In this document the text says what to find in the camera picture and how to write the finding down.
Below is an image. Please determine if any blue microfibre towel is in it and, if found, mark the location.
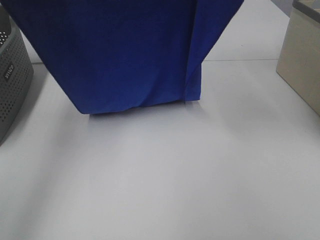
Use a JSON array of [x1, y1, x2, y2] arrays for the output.
[[1, 0, 243, 114]]

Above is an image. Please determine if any beige storage box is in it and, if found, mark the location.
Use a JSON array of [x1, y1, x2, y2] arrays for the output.
[[276, 0, 320, 114]]

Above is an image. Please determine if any grey perforated plastic basket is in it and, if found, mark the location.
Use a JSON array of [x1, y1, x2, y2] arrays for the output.
[[0, 6, 34, 142]]

